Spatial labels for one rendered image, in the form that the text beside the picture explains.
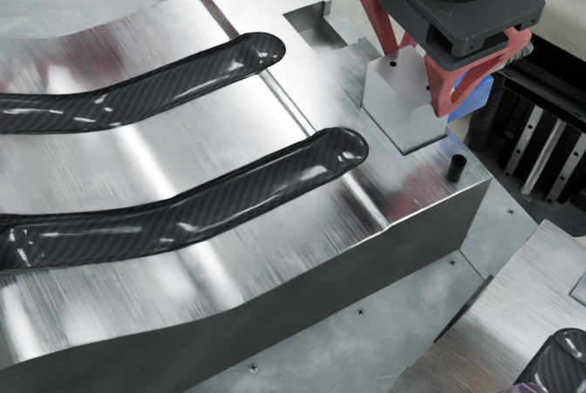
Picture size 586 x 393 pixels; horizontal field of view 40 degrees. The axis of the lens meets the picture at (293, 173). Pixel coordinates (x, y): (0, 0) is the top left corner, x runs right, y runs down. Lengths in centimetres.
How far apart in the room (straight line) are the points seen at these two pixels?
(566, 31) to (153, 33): 45
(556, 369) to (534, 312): 4
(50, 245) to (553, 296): 32
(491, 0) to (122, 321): 27
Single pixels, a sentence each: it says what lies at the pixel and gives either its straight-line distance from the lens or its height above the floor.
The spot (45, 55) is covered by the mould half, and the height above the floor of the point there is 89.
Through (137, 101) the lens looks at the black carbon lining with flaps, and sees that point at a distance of 59.
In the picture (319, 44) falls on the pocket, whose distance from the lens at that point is 66.
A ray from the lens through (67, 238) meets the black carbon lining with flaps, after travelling 48.
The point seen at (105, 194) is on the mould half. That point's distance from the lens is 52.
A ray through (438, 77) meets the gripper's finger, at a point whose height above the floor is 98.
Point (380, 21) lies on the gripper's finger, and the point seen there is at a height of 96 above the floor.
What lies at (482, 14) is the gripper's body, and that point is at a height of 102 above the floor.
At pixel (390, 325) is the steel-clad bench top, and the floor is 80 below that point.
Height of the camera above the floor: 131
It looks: 51 degrees down
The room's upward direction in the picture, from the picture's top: 8 degrees clockwise
